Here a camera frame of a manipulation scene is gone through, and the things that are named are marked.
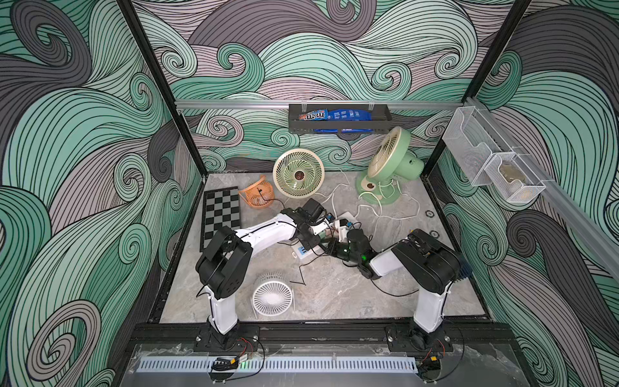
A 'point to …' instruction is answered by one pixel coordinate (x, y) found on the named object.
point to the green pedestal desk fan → (390, 163)
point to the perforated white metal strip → (254, 366)
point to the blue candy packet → (338, 114)
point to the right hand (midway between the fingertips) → (319, 242)
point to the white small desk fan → (272, 294)
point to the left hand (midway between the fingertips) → (311, 234)
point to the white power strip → (301, 254)
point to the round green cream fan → (298, 173)
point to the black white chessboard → (220, 208)
